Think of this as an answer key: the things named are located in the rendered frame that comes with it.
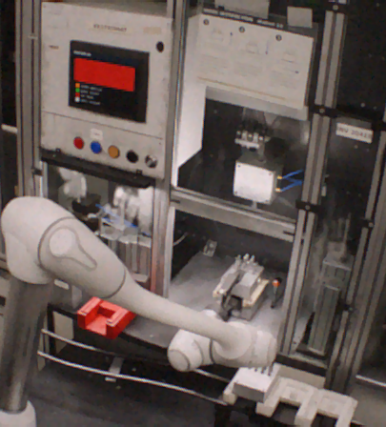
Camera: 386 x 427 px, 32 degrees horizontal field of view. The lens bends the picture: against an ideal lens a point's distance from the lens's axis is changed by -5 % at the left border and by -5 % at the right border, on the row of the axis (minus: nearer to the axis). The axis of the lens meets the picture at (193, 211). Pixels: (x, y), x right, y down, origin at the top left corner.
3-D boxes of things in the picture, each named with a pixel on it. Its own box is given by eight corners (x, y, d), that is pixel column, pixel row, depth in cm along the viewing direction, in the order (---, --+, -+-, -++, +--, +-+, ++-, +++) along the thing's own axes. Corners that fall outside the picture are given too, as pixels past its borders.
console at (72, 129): (35, 151, 203) (35, 3, 181) (86, 121, 227) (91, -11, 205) (157, 184, 189) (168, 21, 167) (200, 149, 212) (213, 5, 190)
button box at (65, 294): (51, 302, 213) (50, 272, 208) (65, 291, 220) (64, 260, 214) (72, 311, 211) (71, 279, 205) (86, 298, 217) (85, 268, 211)
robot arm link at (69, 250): (138, 263, 148) (98, 237, 156) (94, 225, 134) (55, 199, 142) (103, 313, 146) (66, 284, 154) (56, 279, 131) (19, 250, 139)
